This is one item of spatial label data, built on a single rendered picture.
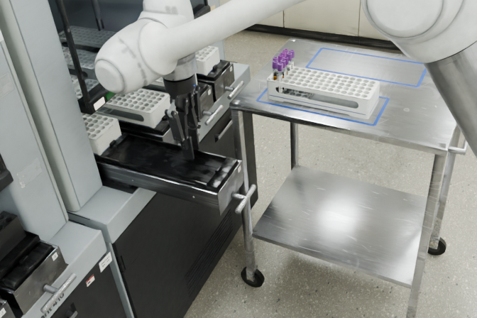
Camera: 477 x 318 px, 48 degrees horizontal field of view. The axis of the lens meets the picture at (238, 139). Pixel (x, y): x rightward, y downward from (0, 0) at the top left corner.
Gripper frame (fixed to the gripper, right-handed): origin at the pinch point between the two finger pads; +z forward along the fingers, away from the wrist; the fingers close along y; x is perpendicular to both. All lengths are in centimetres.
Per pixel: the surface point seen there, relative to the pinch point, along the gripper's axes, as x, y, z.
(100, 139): -21.9, 8.0, -1.5
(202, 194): 9.1, 11.3, 4.7
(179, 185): 3.0, 11.3, 3.9
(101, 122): -25.9, 1.9, -1.9
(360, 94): 35.4, -29.9, -3.8
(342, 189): 24, -58, 56
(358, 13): -15, -224, 61
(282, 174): -13, -88, 85
